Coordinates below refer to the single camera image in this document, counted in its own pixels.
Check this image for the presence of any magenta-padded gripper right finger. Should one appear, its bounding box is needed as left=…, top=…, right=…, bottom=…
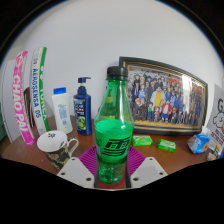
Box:
left=124, top=145, right=168, bottom=190

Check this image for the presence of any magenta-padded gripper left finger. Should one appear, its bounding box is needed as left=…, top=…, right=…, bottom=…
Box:
left=56, top=145, right=100, bottom=189

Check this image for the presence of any green plastic drink bottle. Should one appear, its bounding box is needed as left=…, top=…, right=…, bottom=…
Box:
left=93, top=65, right=135, bottom=186

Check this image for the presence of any small green packet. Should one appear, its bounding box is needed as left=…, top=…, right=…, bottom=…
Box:
left=156, top=138, right=178, bottom=153
left=131, top=134, right=155, bottom=147

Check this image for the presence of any camouflage mug with white inside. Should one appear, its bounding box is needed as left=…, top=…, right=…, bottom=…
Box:
left=36, top=130, right=80, bottom=171

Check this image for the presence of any light blue tissue pack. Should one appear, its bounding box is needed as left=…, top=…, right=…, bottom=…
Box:
left=186, top=132, right=211, bottom=155

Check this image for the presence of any dark blue pump bottle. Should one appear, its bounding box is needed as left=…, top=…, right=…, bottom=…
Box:
left=72, top=76, right=94, bottom=136

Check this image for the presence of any white bottle with blue cap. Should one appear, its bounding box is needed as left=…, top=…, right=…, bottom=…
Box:
left=50, top=86, right=74, bottom=135

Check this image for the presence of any small printed box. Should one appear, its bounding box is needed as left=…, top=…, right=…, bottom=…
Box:
left=205, top=141, right=224, bottom=162

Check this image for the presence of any framed group picture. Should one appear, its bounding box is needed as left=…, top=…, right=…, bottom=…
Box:
left=118, top=55, right=209, bottom=136

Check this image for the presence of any white and green tube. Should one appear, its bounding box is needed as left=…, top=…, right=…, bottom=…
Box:
left=29, top=46, right=51, bottom=136

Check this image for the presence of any pink and white tube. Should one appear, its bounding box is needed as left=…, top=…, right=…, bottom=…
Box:
left=12, top=50, right=36, bottom=147

